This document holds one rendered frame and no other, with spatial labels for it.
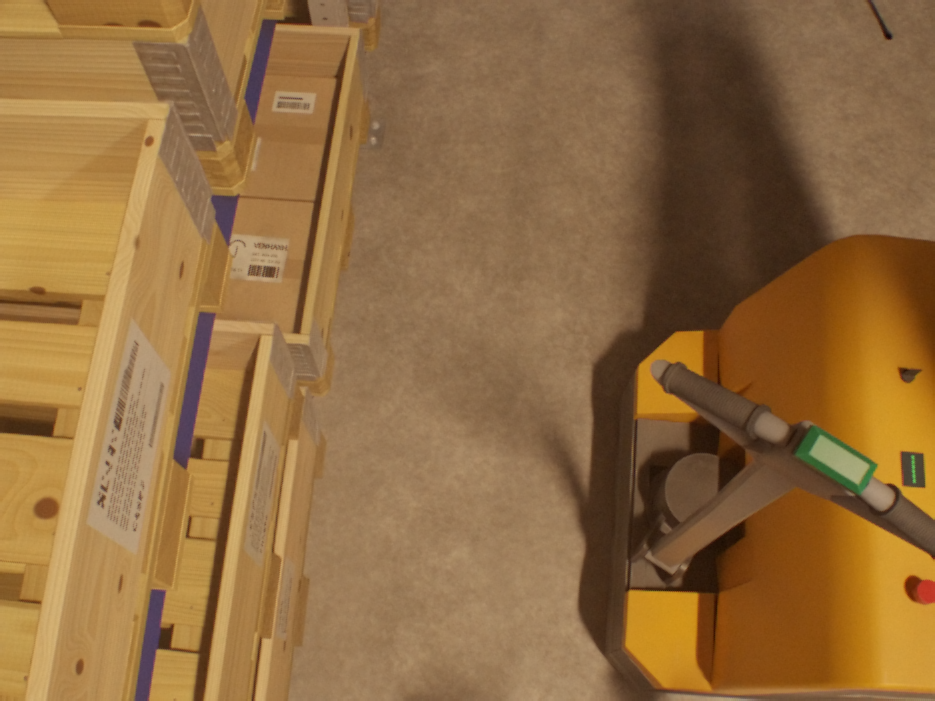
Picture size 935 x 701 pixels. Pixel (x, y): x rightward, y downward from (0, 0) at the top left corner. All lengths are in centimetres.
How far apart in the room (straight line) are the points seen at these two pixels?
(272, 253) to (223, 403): 52
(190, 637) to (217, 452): 32
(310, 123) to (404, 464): 88
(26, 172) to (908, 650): 143
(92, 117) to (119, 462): 37
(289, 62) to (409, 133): 59
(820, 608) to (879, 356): 44
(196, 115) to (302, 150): 105
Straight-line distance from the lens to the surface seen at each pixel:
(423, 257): 262
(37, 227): 126
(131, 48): 114
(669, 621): 204
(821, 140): 305
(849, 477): 102
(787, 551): 176
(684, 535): 174
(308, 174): 220
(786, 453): 105
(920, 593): 159
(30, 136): 115
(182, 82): 116
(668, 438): 218
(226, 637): 141
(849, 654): 161
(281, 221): 215
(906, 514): 111
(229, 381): 171
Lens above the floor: 233
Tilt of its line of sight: 69 degrees down
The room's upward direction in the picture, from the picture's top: 2 degrees clockwise
